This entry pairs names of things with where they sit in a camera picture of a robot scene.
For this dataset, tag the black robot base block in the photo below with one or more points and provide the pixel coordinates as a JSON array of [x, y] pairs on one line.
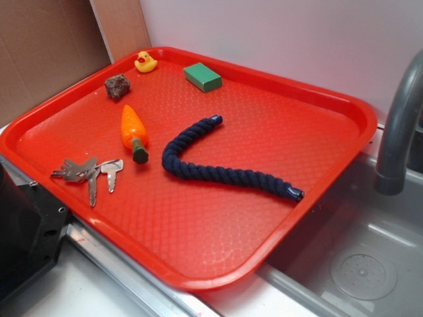
[[33, 224]]

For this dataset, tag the brown rough rock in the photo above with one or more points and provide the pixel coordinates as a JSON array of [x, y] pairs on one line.
[[117, 86]]

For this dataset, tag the red plastic tray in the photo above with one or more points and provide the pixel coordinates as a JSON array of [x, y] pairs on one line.
[[192, 235]]

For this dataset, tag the green rectangular block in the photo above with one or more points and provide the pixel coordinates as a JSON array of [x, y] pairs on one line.
[[203, 77]]

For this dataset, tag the orange toy carrot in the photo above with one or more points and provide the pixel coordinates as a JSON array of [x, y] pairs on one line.
[[134, 135]]

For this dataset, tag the yellow rubber duck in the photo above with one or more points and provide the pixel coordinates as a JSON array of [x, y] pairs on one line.
[[144, 63]]

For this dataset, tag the silver key bunch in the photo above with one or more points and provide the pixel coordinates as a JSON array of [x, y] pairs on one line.
[[71, 171]]

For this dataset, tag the grey plastic sink basin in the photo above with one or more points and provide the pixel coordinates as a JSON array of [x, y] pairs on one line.
[[356, 252]]

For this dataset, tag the grey toy faucet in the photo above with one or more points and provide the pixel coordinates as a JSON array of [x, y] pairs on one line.
[[401, 143]]

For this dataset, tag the brown cardboard panel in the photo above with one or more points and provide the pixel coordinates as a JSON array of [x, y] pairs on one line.
[[48, 46]]

